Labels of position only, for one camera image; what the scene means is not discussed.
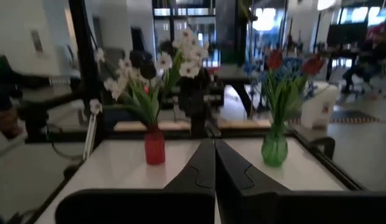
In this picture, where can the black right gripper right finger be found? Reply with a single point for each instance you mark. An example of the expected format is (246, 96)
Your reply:
(249, 202)

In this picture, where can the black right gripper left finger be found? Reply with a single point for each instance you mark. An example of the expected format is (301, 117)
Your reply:
(193, 199)

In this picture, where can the person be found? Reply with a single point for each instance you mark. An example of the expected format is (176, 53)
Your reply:
(373, 49)
(6, 123)

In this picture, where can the black rig post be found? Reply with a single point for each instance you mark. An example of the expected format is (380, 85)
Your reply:
(84, 62)

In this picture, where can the white metal bracket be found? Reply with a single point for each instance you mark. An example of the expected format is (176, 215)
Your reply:
(90, 137)

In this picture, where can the black desk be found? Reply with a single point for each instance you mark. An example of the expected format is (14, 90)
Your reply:
(230, 74)

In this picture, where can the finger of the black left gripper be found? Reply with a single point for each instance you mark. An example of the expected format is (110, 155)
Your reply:
(185, 100)
(211, 99)

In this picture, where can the red glass vase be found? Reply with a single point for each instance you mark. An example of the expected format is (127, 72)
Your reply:
(154, 149)

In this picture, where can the white artificial flower bunch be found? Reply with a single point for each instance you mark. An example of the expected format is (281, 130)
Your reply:
(190, 68)
(123, 67)

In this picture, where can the blue artificial flower bunch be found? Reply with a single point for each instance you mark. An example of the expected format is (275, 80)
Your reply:
(291, 67)
(274, 102)

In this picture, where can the green glass vase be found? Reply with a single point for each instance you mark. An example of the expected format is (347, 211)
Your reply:
(274, 152)

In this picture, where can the white plastic bin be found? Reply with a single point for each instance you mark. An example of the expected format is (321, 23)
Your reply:
(320, 102)

